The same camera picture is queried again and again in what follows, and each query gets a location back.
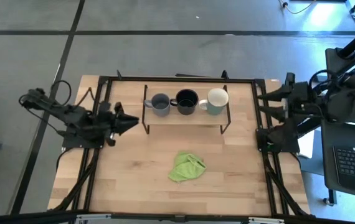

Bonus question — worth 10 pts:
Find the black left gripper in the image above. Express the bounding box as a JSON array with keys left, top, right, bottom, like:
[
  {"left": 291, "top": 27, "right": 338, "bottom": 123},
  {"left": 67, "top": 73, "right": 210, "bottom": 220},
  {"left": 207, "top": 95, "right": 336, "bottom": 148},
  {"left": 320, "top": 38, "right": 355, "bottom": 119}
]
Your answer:
[{"left": 98, "top": 101, "right": 140, "bottom": 147}]

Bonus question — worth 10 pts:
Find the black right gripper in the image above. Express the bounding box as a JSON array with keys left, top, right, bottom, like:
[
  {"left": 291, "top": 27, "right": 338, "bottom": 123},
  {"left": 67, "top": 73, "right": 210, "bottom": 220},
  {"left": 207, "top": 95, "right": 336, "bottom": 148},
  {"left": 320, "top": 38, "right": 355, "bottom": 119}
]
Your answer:
[{"left": 257, "top": 72, "right": 312, "bottom": 123}]

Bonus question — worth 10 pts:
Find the grey mug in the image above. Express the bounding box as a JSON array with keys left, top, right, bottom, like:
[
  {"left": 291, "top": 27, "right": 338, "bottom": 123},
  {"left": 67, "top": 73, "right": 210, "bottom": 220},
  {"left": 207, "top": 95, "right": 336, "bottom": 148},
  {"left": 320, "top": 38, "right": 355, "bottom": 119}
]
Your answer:
[{"left": 144, "top": 93, "right": 171, "bottom": 118}]

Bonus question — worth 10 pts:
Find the green mug with white inside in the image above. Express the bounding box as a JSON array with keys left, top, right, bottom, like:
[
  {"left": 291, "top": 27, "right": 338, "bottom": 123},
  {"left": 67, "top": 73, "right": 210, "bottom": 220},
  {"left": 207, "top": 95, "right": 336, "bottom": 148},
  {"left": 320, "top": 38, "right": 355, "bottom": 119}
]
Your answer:
[{"left": 199, "top": 88, "right": 230, "bottom": 116}]

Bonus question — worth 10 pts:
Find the black mug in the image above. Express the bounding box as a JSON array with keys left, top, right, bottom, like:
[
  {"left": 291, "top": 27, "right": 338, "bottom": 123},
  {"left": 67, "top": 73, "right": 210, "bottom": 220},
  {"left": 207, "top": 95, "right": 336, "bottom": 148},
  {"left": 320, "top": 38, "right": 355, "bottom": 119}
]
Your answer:
[{"left": 169, "top": 88, "right": 200, "bottom": 116}]

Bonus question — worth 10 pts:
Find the wooden shelf with black legs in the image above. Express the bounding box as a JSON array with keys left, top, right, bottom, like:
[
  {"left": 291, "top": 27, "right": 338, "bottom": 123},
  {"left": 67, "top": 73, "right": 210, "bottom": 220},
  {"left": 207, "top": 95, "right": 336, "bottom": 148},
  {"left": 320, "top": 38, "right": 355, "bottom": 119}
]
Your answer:
[{"left": 141, "top": 83, "right": 232, "bottom": 135}]

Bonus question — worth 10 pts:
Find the white paper sheet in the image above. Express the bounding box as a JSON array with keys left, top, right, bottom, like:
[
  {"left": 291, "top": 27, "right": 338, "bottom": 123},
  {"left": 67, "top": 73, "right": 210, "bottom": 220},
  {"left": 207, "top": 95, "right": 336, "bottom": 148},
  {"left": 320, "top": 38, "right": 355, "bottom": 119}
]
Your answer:
[{"left": 297, "top": 129, "right": 315, "bottom": 159}]

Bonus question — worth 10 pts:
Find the black side desk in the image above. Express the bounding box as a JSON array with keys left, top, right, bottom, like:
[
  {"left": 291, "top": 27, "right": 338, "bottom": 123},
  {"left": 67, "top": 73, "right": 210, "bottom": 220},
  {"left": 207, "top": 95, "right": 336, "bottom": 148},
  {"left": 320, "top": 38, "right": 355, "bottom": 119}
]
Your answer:
[{"left": 324, "top": 47, "right": 355, "bottom": 128}]

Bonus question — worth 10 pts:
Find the green microfibre cloth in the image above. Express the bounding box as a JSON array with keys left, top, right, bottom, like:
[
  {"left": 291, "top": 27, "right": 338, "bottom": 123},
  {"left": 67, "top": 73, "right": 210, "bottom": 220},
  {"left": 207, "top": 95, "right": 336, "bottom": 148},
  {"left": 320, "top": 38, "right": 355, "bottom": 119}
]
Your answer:
[{"left": 168, "top": 150, "right": 207, "bottom": 184}]

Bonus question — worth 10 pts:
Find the black overhead rig beam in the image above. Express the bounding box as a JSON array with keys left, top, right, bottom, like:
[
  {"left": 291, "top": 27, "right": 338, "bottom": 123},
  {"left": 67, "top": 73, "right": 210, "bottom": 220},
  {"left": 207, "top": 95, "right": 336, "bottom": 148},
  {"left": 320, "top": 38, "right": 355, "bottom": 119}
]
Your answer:
[{"left": 0, "top": 210, "right": 355, "bottom": 224}]

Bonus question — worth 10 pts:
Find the black aluminium table frame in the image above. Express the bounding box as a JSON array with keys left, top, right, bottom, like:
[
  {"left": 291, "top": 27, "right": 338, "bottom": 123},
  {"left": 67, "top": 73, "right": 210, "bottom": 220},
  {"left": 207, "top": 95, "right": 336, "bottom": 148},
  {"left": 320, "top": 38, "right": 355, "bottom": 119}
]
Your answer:
[{"left": 48, "top": 70, "right": 311, "bottom": 218}]

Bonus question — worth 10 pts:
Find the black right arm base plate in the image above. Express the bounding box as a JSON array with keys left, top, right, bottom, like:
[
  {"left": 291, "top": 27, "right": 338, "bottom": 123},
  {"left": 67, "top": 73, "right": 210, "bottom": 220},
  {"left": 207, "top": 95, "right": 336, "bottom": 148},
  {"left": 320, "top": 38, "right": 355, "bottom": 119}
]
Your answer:
[{"left": 255, "top": 128, "right": 300, "bottom": 153}]

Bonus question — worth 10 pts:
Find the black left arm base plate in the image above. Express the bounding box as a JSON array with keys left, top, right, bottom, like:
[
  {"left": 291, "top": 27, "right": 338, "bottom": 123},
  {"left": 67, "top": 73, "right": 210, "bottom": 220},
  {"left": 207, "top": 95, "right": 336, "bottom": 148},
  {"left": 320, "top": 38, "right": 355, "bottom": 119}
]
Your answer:
[{"left": 61, "top": 132, "right": 105, "bottom": 149}]

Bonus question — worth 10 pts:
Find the yellow floor cable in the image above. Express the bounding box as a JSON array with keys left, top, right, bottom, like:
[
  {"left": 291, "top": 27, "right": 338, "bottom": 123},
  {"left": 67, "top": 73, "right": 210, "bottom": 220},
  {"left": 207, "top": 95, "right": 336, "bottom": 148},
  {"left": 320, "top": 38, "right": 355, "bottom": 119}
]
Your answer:
[{"left": 277, "top": 0, "right": 318, "bottom": 16}]

